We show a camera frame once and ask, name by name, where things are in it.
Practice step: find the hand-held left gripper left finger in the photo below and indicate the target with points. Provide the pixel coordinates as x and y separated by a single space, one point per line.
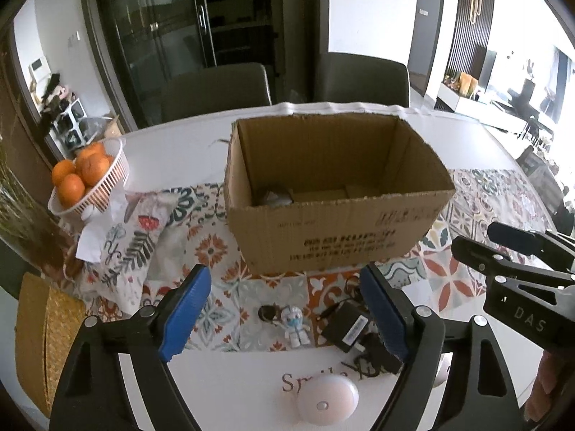
188 314

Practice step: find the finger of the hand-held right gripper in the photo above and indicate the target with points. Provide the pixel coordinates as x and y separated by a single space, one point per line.
476 253
507 233

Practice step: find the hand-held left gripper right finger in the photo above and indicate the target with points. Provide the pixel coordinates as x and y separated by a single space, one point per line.
382 318

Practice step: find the black power adapter brick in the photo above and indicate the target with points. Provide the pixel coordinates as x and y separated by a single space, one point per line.
377 361

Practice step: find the brown cardboard box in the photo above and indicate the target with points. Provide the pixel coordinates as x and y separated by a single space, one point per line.
314 242

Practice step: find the person's right hand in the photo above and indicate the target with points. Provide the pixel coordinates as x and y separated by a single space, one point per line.
541 386

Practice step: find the tile-patterned tablecloth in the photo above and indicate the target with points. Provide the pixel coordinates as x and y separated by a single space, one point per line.
224 251

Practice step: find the small dark figurine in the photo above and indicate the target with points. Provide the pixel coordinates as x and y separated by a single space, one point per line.
268 313

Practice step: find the round white night light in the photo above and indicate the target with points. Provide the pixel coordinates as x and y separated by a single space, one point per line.
328 397
441 372

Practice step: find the small white astronaut figurine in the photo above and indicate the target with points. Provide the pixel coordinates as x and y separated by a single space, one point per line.
294 323

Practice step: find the white tissue paper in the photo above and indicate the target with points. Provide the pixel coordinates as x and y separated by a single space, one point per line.
96 238

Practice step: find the white tv cabinet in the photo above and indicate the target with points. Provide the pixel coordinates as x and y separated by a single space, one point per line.
485 107

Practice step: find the woven straw placemat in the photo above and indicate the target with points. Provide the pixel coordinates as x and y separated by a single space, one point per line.
45 336

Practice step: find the orange flower arrangement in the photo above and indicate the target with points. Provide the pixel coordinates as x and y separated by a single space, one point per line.
467 83

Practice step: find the white plastic fruit basket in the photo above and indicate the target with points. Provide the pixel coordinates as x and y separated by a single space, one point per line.
112 175

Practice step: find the orange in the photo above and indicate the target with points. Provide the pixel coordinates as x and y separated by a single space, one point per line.
95 167
90 149
72 191
63 171

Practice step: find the grey dining chair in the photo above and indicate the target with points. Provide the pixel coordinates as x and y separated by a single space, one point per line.
215 92
364 78

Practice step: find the white shelf rack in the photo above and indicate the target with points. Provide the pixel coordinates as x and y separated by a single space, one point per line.
67 121

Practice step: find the dark glass-door cabinet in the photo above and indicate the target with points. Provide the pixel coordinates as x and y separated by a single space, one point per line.
157 31

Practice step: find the white wall panel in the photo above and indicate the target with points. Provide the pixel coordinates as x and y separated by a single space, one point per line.
38 66

